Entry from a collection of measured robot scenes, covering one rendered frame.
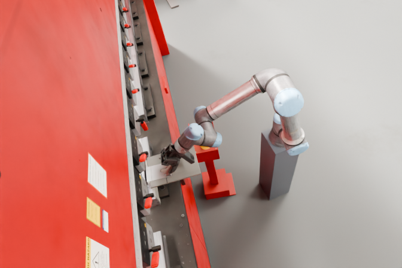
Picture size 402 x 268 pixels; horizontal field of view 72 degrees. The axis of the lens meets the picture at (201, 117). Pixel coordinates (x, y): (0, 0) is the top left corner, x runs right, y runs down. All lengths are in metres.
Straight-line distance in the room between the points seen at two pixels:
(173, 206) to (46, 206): 1.04
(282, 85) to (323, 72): 2.14
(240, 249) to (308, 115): 1.39
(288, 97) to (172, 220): 0.84
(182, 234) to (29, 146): 1.06
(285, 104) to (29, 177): 0.93
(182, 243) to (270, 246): 1.01
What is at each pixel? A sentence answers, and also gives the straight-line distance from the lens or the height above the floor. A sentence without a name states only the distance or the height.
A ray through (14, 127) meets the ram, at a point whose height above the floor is 1.97.
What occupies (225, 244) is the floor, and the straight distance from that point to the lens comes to 2.34.
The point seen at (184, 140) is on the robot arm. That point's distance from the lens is 1.24.
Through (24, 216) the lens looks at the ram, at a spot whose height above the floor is 1.91.
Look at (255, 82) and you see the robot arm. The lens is 1.28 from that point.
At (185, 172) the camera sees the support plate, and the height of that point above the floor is 1.00.
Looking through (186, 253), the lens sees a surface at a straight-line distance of 1.46.
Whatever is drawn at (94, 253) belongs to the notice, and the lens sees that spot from 0.69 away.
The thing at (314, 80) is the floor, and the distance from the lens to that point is 3.22.
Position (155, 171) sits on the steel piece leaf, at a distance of 1.50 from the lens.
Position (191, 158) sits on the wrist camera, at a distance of 1.39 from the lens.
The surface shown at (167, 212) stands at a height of 0.88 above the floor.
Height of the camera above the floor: 2.29
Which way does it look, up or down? 52 degrees down
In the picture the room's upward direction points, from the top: 14 degrees counter-clockwise
